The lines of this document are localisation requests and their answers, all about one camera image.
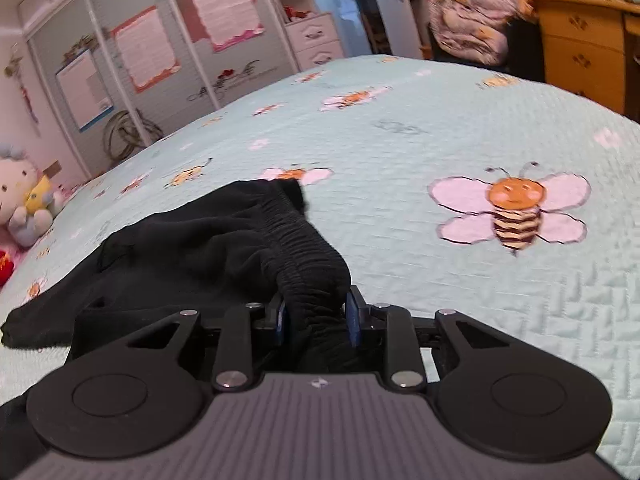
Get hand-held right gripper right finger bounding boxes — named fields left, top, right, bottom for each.
left=345, top=284, right=511, bottom=394

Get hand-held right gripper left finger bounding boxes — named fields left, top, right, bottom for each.
left=127, top=287, right=288, bottom=394

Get black shorts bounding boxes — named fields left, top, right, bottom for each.
left=0, top=179, right=353, bottom=478

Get bee print quilt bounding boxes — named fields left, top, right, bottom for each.
left=0, top=55, right=640, bottom=466

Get coiled hoops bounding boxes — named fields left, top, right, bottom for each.
left=102, top=107, right=163, bottom=163

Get sliding door wardrobe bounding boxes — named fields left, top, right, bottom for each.
left=17, top=0, right=346, bottom=181

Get small yellow plush bear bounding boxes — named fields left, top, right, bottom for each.
left=25, top=175, right=53, bottom=213

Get small red plush toy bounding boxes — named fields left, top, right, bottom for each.
left=0, top=247, right=16, bottom=288

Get white drawer cabinet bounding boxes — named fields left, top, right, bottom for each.
left=285, top=12, right=346, bottom=68

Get white cat plush toy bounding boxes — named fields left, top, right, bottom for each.
left=0, top=144, right=66, bottom=248

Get blue bordered paper sheet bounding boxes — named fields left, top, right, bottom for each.
left=55, top=49, right=115, bottom=133

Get orange bordered paper sheet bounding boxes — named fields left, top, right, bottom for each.
left=111, top=6, right=182, bottom=93

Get white door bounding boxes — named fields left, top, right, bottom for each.
left=362, top=0, right=426, bottom=61

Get floral folded comforter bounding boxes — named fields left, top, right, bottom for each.
left=427, top=0, right=538, bottom=66

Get pink bordered paper sheet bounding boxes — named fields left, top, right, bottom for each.
left=177, top=0, right=265, bottom=53

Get black chair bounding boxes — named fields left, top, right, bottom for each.
left=430, top=17, right=548, bottom=83

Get wooden dresser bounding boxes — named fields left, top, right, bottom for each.
left=527, top=0, right=640, bottom=116

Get hanging wall ornament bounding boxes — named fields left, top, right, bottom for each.
left=4, top=52, right=41, bottom=136

